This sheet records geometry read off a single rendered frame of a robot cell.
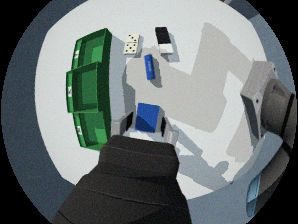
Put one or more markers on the green rack of bins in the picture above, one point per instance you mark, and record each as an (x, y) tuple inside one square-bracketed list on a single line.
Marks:
[(90, 81)]

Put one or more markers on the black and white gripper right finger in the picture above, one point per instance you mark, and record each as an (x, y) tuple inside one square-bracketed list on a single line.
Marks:
[(168, 133)]

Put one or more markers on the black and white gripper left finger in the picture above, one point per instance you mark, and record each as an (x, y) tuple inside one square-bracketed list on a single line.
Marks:
[(123, 124)]

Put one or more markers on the white domino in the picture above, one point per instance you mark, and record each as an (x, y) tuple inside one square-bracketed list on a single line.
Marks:
[(131, 44)]

